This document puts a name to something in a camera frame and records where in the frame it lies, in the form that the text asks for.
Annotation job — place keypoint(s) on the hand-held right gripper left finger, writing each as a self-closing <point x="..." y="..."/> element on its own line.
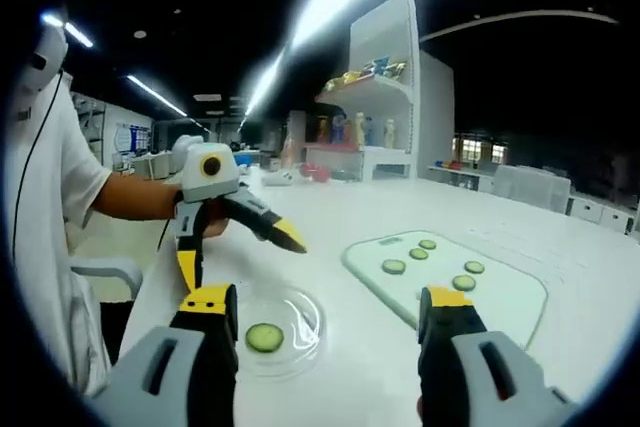
<point x="165" y="372"/>

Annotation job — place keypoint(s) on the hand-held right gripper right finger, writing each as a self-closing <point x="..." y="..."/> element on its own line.
<point x="480" y="372"/>

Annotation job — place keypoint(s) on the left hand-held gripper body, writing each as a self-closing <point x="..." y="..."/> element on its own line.
<point x="200" y="182"/>

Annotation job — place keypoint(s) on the group of cucumber slices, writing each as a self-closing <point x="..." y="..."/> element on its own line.
<point x="464" y="282"/>

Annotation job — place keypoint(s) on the single round cucumber slice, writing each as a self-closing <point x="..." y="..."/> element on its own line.
<point x="264" y="337"/>

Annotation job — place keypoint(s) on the clear petri dish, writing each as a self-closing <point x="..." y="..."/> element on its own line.
<point x="300" y="347"/>

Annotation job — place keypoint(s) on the person's left hand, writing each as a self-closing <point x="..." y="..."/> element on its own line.
<point x="216" y="224"/>

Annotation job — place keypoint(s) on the white handheld controller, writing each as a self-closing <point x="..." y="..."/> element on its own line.
<point x="277" y="179"/>

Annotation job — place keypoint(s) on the blue plastic box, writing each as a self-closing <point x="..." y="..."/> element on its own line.
<point x="243" y="161"/>

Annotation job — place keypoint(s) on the red round objects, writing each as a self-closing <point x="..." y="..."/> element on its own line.
<point x="315" y="173"/>

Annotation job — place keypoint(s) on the pink drink bottle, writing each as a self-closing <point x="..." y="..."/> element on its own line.
<point x="288" y="152"/>

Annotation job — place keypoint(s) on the white green-edged cutting board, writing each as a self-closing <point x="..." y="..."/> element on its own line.
<point x="505" y="297"/>

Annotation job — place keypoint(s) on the grey chair armrest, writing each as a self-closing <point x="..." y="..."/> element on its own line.
<point x="112" y="274"/>

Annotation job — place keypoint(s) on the short ceiling light strip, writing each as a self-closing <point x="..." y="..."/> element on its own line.
<point x="157" y="96"/>

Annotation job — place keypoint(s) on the clear glass bowl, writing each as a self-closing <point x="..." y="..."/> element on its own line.
<point x="347" y="174"/>

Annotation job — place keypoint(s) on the dark printed snack can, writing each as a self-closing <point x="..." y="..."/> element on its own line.
<point x="324" y="129"/>

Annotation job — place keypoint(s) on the large blue water bottle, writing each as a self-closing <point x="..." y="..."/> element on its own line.
<point x="340" y="128"/>

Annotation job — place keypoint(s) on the white green drink bottle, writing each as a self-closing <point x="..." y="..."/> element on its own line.
<point x="359" y="129"/>

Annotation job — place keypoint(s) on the small blue drink bottle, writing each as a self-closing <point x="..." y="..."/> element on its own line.
<point x="370" y="131"/>

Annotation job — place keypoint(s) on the person in white shirt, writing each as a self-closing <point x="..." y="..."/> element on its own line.
<point x="45" y="187"/>

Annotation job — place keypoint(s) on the green yellow snack packet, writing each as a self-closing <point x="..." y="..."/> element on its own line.
<point x="336" y="82"/>

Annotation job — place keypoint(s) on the white desk partition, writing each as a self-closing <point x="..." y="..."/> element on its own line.
<point x="532" y="189"/>

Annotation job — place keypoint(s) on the blue yellow snack packet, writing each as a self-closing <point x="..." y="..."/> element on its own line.
<point x="387" y="67"/>

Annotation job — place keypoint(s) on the white worn device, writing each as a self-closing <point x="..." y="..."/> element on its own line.
<point x="45" y="54"/>

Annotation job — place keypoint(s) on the white storage cabinets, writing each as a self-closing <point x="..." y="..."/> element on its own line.
<point x="602" y="212"/>

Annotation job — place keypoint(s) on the white display shelf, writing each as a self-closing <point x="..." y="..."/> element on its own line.
<point x="382" y="37"/>

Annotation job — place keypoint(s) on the blue wall board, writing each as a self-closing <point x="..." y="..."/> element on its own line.
<point x="132" y="138"/>

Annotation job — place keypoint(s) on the curved white ceiling rail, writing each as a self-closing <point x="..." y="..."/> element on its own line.
<point x="520" y="17"/>

